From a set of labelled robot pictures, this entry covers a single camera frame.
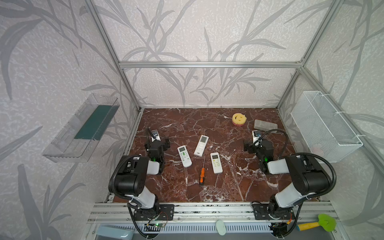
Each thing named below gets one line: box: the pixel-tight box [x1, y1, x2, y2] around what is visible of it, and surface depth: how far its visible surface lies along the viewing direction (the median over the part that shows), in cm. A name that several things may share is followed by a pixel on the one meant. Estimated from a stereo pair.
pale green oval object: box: [215, 219, 227, 236], surface depth 69 cm
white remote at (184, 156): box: [177, 145, 193, 168], surface depth 94 cm
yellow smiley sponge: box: [232, 113, 247, 126], surface depth 112 cm
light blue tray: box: [96, 225, 135, 240], surface depth 68 cm
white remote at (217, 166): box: [210, 152, 223, 174], surface depth 91 cm
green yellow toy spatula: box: [296, 213, 337, 232], surface depth 71 cm
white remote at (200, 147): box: [193, 134, 209, 157], surface depth 99 cm
